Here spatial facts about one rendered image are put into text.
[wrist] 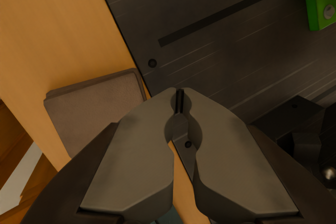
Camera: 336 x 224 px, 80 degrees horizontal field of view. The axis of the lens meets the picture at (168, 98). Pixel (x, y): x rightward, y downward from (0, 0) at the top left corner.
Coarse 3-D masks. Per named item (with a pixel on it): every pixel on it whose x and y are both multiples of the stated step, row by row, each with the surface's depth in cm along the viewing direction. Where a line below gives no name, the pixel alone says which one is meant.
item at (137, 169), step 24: (168, 96) 11; (120, 120) 9; (144, 120) 9; (168, 120) 9; (120, 144) 8; (144, 144) 8; (120, 168) 7; (144, 168) 7; (168, 168) 7; (96, 192) 6; (120, 192) 6; (144, 192) 6; (168, 192) 7; (144, 216) 6
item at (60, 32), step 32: (0, 0) 18; (32, 0) 19; (64, 0) 20; (96, 0) 21; (0, 32) 19; (32, 32) 20; (64, 32) 21; (96, 32) 22; (0, 64) 20; (32, 64) 20; (64, 64) 21; (96, 64) 22; (128, 64) 23; (0, 96) 20; (32, 96) 21; (32, 128) 22; (64, 160) 24; (192, 192) 31
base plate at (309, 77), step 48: (144, 0) 22; (192, 0) 24; (240, 0) 26; (288, 0) 28; (144, 48) 24; (192, 48) 25; (240, 48) 28; (288, 48) 30; (240, 96) 30; (288, 96) 33; (192, 144) 29
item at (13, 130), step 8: (0, 104) 89; (0, 112) 44; (8, 112) 47; (0, 120) 43; (8, 120) 46; (16, 120) 49; (0, 128) 42; (8, 128) 44; (16, 128) 47; (0, 136) 40; (8, 136) 43; (16, 136) 45; (0, 144) 39; (8, 144) 41; (0, 152) 38
